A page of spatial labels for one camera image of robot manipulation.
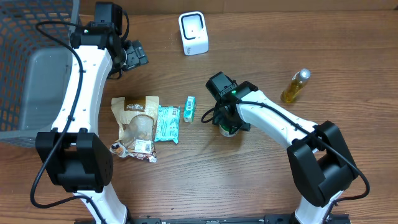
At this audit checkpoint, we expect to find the yellow liquid bottle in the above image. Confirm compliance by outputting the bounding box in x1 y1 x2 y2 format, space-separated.
280 68 311 103

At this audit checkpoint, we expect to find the brown snack packet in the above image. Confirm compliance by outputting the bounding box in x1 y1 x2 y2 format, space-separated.
109 96 159 163

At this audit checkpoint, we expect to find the teal Kleenex tissue pack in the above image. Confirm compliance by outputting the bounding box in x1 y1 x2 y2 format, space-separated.
183 96 196 123

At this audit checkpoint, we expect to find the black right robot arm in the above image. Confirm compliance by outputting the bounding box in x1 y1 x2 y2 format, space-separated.
206 72 358 223

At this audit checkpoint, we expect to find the teal snack bar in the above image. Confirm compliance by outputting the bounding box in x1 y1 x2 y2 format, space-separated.
155 106 180 144

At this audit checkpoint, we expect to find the white barcode scanner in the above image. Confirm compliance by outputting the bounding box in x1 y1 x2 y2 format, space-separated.
178 11 209 56

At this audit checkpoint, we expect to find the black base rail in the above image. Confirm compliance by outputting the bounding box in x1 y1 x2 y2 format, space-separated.
74 213 352 224

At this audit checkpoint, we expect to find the green lidded jar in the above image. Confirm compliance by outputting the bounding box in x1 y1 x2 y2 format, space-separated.
219 124 239 138

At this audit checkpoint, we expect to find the dark grey mesh basket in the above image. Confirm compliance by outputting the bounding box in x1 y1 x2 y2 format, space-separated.
1 0 80 147

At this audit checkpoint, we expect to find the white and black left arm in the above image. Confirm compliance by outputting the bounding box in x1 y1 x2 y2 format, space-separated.
35 2 148 223

